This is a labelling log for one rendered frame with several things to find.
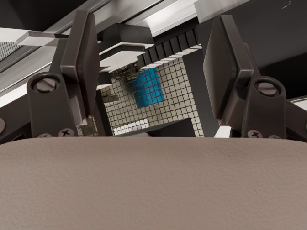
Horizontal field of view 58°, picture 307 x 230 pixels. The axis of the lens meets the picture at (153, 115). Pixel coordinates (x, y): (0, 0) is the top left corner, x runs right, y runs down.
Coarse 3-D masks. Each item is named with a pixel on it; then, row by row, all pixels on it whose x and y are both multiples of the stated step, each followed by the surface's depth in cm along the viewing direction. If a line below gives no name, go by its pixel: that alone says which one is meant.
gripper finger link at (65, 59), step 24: (72, 24) 11; (72, 48) 10; (96, 48) 13; (72, 72) 10; (96, 72) 13; (24, 96) 9; (72, 96) 10; (0, 120) 9; (24, 120) 9; (0, 144) 8
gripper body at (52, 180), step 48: (48, 144) 7; (96, 144) 7; (144, 144) 7; (192, 144) 7; (240, 144) 7; (288, 144) 7; (0, 192) 6; (48, 192) 6; (96, 192) 6; (144, 192) 6; (192, 192) 6; (240, 192) 6; (288, 192) 6
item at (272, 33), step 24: (216, 0) 22; (240, 0) 21; (264, 0) 19; (288, 0) 18; (240, 24) 20; (264, 24) 20; (288, 24) 19; (264, 48) 20; (288, 48) 19; (264, 72) 20; (288, 72) 19; (288, 96) 19
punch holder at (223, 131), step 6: (294, 96) 19; (300, 96) 18; (306, 96) 17; (294, 102) 16; (300, 102) 16; (306, 102) 16; (306, 108) 16; (222, 126) 19; (228, 126) 19; (222, 132) 19; (228, 132) 19
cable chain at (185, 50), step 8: (192, 32) 63; (168, 40) 67; (176, 40) 66; (184, 40) 65; (192, 40) 63; (152, 48) 70; (160, 48) 69; (168, 48) 67; (176, 48) 66; (184, 48) 65; (192, 48) 66; (200, 48) 68; (144, 56) 72; (152, 56) 70; (160, 56) 69; (168, 56) 68; (176, 56) 70; (144, 64) 72; (152, 64) 72; (160, 64) 75
